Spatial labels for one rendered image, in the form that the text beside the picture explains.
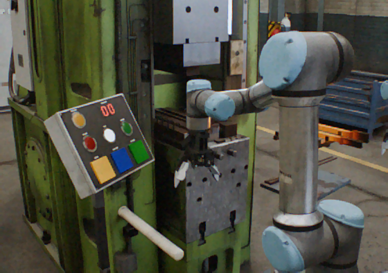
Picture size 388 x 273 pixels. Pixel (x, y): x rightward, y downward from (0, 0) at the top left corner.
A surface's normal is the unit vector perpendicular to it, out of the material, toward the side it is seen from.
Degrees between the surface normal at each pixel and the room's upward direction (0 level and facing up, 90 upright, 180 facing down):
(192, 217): 90
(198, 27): 90
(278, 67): 82
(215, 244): 90
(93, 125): 60
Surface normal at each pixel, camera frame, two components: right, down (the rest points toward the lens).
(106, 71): 0.59, 0.23
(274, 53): -0.89, 0.00
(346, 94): -0.77, 0.18
